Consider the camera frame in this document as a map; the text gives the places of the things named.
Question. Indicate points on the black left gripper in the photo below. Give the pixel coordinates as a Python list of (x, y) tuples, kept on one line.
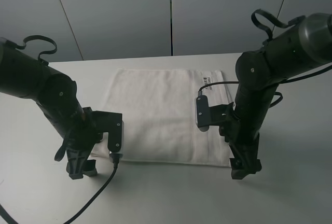
[(79, 135)]

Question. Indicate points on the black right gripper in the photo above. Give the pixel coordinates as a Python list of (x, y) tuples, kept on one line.
[(242, 141)]

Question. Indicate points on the white towel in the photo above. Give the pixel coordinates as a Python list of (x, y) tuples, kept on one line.
[(159, 114)]

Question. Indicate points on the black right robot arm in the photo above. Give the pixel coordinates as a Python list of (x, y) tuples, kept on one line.
[(298, 46)]

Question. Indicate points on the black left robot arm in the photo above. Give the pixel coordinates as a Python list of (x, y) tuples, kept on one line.
[(55, 94)]

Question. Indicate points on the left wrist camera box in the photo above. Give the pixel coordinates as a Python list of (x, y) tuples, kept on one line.
[(111, 127)]

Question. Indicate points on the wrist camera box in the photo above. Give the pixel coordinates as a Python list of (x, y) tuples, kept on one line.
[(207, 116), (111, 127)]

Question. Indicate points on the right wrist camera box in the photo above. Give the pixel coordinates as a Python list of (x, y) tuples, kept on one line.
[(207, 116)]

